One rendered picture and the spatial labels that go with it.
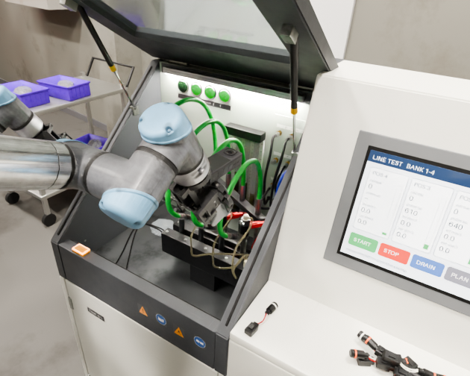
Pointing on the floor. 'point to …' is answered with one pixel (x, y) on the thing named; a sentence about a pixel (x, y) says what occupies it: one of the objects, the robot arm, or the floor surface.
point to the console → (316, 139)
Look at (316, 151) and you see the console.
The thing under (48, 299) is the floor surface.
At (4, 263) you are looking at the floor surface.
